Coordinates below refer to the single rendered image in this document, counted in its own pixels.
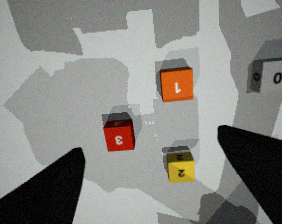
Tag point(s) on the grey block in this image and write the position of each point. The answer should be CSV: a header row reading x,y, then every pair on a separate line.
x,y
267,75

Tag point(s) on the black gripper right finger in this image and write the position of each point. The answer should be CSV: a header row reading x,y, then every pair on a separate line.
x,y
258,161

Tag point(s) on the orange block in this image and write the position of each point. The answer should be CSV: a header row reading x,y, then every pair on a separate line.
x,y
176,84

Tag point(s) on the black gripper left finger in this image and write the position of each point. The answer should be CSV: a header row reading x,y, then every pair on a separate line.
x,y
50,197

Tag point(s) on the red block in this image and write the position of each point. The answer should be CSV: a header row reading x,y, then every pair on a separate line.
x,y
119,135

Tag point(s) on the yellow block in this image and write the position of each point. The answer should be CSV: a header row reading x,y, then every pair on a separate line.
x,y
180,167

